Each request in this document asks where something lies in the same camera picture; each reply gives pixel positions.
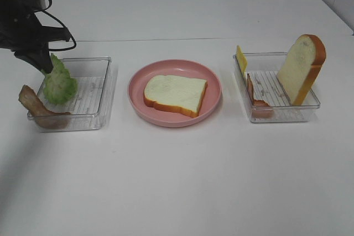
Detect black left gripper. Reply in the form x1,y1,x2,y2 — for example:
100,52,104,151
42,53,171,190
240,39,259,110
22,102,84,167
1,0,69,74

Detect green lettuce leaf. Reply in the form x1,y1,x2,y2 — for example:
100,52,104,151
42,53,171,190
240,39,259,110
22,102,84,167
43,54,77,105

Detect brown bacon strip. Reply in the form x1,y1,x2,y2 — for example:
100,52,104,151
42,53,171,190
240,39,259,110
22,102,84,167
18,85,71,129

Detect bread slice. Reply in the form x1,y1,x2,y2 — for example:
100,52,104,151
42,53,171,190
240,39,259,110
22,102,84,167
277,34,326,106
143,75,208,118

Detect yellow cheese slice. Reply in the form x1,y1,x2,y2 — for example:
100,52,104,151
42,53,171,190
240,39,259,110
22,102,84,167
236,45,248,78

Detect pink bacon strip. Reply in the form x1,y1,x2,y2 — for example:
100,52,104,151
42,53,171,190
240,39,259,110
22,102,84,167
247,74,274,118

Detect left clear plastic tray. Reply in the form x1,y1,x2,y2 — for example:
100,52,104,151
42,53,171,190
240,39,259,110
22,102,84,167
27,57,117,132

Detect clear plastic tray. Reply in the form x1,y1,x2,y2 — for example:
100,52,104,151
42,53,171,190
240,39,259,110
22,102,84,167
27,57,117,132
233,52,320,123

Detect pink round plate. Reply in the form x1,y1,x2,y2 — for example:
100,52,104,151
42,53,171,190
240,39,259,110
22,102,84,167
128,60,222,127

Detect right clear plastic tray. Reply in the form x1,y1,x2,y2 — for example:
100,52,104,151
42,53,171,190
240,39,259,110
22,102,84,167
233,52,320,123

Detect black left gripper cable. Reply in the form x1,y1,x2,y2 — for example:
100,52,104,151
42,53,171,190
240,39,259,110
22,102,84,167
15,0,77,52

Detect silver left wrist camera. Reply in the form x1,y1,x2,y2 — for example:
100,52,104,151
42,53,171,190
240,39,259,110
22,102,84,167
21,0,47,11

